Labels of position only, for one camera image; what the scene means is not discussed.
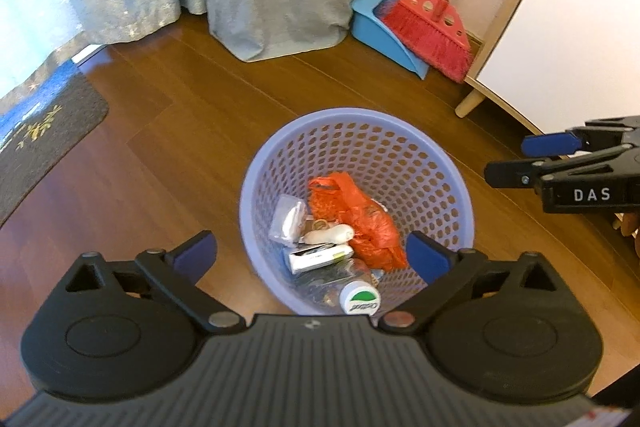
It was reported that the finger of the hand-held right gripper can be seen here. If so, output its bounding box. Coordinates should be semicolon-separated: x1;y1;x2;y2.
521;116;640;156
484;143;640;192

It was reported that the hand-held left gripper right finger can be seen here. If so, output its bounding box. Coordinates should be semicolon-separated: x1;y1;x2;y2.
380;231;556;333

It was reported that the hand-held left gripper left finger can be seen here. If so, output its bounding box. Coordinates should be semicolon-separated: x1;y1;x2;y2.
65;231;246;333

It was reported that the orange plastic bag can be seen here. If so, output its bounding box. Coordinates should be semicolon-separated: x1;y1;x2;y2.
307;173;408;272

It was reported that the clear plastic bottle green label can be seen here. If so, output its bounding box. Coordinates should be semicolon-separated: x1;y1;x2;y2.
295;257;382;316

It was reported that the clear plastic packet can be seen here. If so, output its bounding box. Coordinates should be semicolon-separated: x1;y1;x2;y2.
268;194;309;244

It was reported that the white plastic piece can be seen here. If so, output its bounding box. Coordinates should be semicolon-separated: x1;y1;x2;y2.
304;226;355;247

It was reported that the white printed cardboard box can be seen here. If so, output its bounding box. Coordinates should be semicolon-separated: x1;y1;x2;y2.
288;243;354;274

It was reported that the lavender plastic mesh basket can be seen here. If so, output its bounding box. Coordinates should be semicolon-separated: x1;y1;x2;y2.
240;108;475;317

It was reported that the grey floor mat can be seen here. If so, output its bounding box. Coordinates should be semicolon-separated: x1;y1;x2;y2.
0;59;110;225

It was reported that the white cabinet wooden frame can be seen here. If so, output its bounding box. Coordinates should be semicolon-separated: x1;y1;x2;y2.
455;0;640;145

